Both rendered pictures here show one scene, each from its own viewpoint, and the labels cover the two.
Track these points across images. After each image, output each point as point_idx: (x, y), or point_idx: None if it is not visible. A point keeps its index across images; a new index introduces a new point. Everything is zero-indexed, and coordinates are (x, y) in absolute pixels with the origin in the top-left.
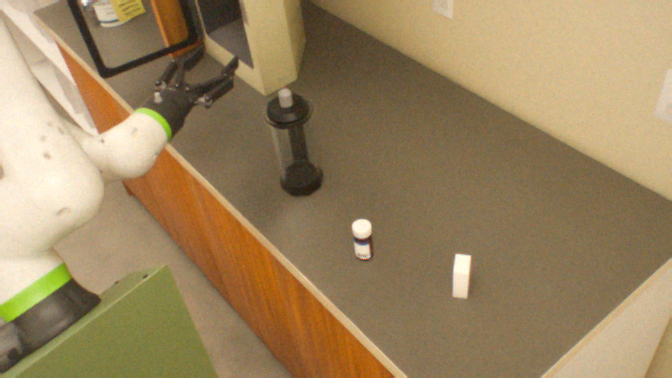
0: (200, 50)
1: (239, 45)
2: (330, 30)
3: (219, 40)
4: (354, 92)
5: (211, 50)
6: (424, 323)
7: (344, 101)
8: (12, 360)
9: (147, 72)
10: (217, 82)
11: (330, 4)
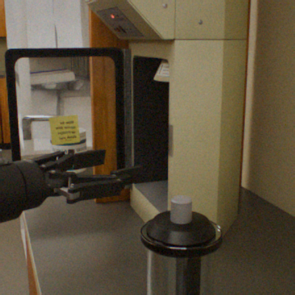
0: (101, 153)
1: (162, 196)
2: (267, 214)
3: (143, 189)
4: (286, 276)
5: (134, 201)
6: None
7: (270, 282)
8: None
9: (64, 207)
10: (99, 180)
11: (271, 197)
